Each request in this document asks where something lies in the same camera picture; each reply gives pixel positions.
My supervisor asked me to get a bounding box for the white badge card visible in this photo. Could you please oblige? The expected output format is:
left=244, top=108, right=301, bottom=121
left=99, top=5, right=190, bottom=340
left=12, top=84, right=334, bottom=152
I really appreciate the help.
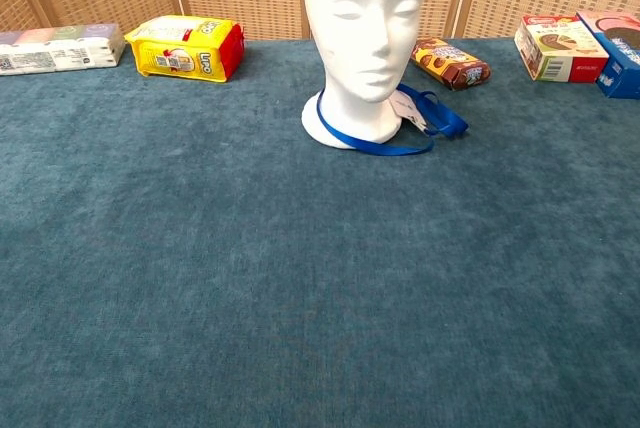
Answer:
left=388, top=92, right=431, bottom=135

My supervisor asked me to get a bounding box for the blue lanyard ribbon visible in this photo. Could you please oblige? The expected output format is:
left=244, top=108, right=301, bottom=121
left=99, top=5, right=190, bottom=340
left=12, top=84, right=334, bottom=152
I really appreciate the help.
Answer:
left=315, top=82, right=470, bottom=158

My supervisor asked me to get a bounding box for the white foam mannequin head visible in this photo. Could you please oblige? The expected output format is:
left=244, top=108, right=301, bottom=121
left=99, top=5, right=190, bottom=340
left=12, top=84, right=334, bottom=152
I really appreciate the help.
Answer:
left=301, top=0, right=426, bottom=151

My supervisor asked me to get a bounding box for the brown chocolate cookie box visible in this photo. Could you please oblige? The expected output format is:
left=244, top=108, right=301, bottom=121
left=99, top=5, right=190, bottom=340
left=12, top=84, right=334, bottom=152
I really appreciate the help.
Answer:
left=409, top=37, right=492, bottom=93

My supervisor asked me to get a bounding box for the teal table cloth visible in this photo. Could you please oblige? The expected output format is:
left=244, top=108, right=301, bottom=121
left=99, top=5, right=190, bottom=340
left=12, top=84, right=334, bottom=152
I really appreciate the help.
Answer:
left=0, top=36, right=640, bottom=428

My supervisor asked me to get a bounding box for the yellow Lipo biscuit bag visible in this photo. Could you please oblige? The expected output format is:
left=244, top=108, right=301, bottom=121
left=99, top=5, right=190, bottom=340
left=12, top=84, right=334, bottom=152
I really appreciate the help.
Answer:
left=123, top=14, right=247, bottom=84

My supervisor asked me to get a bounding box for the white red cardboard box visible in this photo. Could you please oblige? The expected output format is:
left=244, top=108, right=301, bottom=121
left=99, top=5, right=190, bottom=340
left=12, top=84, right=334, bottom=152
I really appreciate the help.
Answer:
left=514, top=15, right=610, bottom=84

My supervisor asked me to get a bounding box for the pastel tissue multipack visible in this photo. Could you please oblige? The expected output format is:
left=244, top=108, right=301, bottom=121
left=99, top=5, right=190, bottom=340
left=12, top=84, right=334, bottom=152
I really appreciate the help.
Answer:
left=0, top=23, right=127, bottom=77

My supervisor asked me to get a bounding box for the pink blue Oreo box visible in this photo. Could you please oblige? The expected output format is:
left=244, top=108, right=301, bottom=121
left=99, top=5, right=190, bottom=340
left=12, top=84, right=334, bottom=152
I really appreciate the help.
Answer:
left=575, top=9, right=640, bottom=100

